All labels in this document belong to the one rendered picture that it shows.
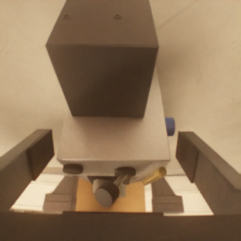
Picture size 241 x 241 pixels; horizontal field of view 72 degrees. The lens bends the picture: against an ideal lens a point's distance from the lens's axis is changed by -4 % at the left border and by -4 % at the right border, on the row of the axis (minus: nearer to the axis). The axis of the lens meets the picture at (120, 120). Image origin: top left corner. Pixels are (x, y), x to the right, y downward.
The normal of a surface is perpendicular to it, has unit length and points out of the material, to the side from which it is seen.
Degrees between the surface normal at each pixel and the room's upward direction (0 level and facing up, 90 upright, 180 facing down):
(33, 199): 90
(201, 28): 0
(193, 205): 90
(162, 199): 90
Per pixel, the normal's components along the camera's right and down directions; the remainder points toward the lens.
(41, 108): -0.01, 0.84
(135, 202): 0.26, -0.52
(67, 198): 0.01, -0.55
